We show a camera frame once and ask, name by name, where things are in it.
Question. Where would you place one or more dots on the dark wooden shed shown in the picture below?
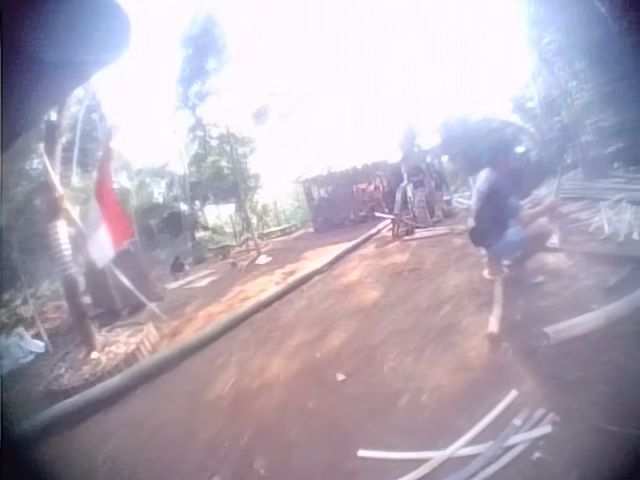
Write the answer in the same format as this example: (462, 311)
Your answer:
(350, 195)

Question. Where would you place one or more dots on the wooden sawhorse stand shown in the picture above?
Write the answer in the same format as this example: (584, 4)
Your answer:
(400, 222)

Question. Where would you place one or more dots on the long green bamboo pole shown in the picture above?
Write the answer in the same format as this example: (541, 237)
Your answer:
(235, 320)

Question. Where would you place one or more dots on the flat wooden boards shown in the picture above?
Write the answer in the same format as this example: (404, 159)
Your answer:
(192, 279)

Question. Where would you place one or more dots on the black chicken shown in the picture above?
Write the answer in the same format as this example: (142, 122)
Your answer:
(176, 265)

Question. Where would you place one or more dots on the short bamboo stick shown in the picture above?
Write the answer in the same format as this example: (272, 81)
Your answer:
(495, 310)

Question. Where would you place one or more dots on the red and white flag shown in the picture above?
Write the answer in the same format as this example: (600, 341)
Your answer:
(107, 210)

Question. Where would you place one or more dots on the heap of split bamboo strips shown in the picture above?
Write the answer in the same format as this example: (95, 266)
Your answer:
(480, 442)

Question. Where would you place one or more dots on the thick bamboo pole section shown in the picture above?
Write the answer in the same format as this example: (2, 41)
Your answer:
(590, 320)

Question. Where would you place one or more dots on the stack of bamboo poles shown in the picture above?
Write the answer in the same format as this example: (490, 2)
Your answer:
(600, 200)

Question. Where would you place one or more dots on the white plastic bag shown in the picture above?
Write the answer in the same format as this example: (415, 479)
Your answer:
(20, 345)

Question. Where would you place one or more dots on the wooden post with coiled band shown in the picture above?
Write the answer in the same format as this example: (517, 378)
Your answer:
(67, 250)

